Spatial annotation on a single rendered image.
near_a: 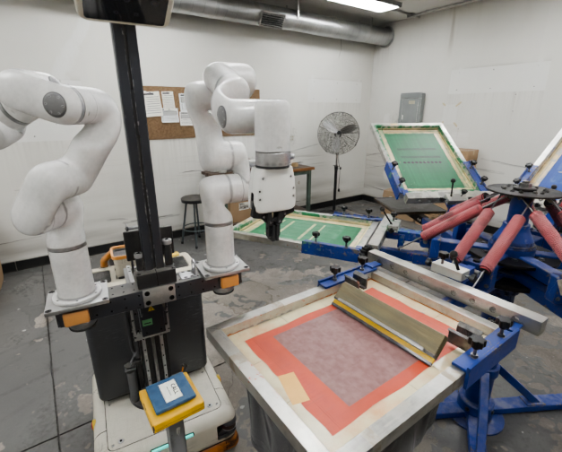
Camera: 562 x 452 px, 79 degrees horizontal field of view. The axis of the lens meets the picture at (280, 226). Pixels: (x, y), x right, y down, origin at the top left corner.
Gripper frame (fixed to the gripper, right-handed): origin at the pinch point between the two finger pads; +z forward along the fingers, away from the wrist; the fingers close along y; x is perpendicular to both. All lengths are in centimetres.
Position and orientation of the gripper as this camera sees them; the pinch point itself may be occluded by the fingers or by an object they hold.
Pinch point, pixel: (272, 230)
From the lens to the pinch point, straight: 79.2
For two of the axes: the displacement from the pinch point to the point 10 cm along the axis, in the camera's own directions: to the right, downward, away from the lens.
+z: 0.0, 9.5, 3.2
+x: 4.8, 2.8, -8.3
